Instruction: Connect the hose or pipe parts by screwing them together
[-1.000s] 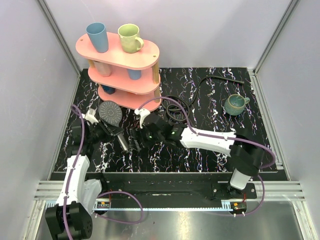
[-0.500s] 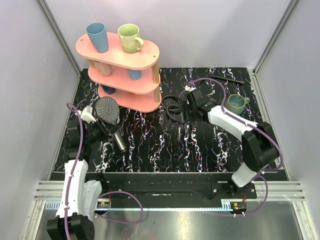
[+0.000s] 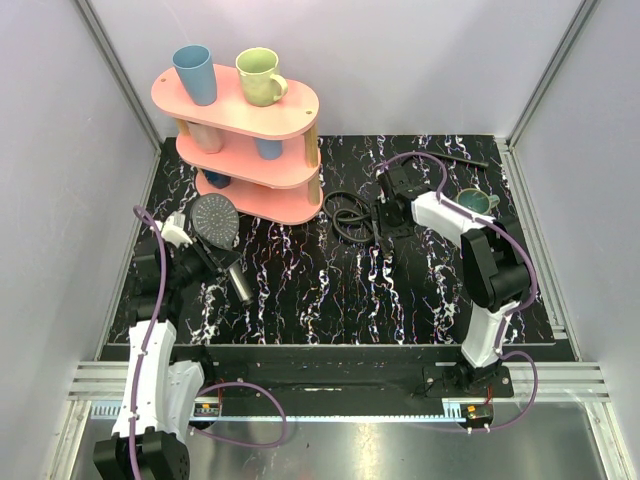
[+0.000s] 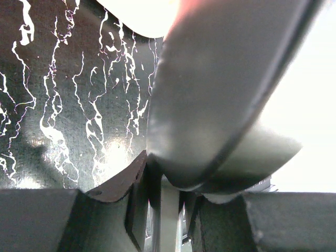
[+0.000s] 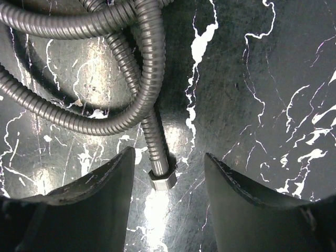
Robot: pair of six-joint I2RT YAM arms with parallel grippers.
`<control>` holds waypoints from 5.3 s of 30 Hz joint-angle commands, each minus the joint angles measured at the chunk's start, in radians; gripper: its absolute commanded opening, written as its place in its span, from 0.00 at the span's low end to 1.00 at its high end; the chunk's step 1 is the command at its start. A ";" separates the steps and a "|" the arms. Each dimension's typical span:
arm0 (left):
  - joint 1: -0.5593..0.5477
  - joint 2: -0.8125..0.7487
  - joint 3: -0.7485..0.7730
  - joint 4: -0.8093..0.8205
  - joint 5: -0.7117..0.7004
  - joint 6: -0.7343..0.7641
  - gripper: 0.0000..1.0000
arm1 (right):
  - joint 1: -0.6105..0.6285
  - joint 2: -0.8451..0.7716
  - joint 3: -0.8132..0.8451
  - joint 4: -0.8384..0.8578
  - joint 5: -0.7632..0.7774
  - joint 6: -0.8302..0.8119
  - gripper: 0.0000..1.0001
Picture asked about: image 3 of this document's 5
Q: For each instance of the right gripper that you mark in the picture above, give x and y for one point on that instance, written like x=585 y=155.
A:
x=403 y=231

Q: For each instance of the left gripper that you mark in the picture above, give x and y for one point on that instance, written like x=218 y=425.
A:
x=209 y=255

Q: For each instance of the grey shower head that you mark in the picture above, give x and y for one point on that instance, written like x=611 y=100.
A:
x=215 y=222

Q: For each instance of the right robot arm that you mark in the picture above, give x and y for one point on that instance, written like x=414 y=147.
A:
x=498 y=274

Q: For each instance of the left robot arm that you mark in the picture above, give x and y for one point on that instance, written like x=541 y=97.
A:
x=148 y=438

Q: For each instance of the dark blue cup on shelf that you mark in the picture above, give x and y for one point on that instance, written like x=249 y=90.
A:
x=219 y=181

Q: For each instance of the teal ceramic mug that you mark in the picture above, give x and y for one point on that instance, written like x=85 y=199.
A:
x=477 y=201

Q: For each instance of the pink three-tier shelf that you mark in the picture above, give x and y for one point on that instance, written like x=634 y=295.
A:
x=286 y=190

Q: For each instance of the pink cup on shelf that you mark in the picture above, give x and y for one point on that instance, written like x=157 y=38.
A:
x=209 y=139

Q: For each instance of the light green mug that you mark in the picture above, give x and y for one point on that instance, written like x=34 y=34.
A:
x=258 y=69

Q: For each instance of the tall blue cup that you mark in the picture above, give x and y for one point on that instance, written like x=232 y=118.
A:
x=194 y=66

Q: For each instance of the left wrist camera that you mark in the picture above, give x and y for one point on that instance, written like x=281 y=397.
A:
x=173 y=230

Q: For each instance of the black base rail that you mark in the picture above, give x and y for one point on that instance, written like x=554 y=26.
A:
x=352 y=380

